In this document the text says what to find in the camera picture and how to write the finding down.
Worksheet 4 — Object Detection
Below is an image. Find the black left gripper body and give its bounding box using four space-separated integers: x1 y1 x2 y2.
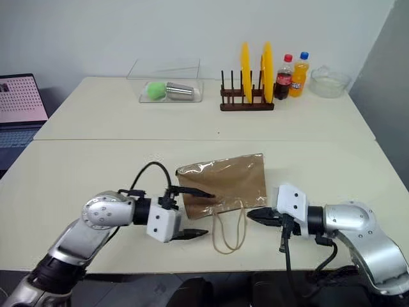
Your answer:
158 187 180 211

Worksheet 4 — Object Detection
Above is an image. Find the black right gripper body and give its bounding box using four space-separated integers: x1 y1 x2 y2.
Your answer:
271 207 302 238

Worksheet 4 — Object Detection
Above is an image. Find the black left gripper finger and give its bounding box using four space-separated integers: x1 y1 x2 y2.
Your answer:
171 185 215 198
173 228 210 242

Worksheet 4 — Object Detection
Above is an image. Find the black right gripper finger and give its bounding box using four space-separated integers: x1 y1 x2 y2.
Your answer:
247 207 274 219
248 216 282 228

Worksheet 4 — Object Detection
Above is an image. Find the brown paper bag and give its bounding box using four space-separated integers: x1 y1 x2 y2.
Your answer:
175 153 268 255

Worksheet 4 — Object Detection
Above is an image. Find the dark rounded shape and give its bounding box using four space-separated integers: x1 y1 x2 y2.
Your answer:
167 276 214 307

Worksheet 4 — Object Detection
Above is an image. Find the dark brown dish rack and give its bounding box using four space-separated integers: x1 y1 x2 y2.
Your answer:
219 70 276 113

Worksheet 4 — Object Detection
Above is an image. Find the stainless steel cup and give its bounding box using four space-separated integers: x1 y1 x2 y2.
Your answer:
165 81 197 102

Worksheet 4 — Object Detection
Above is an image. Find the green sponge ball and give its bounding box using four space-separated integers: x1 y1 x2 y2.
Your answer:
146 81 167 101

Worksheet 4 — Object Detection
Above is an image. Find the clear plastic box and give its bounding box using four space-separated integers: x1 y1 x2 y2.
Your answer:
127 58 205 104

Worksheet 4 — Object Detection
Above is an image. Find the yellow plate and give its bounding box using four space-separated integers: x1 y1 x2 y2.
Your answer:
259 41 275 104
240 42 254 104

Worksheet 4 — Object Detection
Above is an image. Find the cola bottle red cap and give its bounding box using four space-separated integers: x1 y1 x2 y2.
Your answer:
274 53 295 101

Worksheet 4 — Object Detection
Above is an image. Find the orange soda bottle blue cap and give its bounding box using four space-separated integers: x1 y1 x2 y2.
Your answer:
288 51 312 98

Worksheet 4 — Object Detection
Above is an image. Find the clear glass bowl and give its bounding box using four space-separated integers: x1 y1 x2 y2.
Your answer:
309 65 351 98

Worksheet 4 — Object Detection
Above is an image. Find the open laptop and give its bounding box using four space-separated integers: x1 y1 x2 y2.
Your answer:
0 74 49 173

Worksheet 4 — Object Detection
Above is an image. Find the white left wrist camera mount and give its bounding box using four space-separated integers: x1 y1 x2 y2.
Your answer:
146 203 183 243

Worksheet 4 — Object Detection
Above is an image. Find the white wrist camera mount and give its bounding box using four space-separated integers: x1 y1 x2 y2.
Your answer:
146 203 183 243
275 183 308 238

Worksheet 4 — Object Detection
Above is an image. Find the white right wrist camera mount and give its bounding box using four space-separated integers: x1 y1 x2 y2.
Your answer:
275 183 308 238

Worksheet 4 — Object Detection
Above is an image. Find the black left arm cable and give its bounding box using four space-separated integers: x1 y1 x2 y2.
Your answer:
117 161 173 196

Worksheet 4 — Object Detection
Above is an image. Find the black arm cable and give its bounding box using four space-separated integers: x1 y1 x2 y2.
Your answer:
117 161 173 196
278 213 339 301

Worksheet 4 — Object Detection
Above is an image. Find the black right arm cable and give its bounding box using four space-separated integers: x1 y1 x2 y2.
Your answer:
278 213 339 301

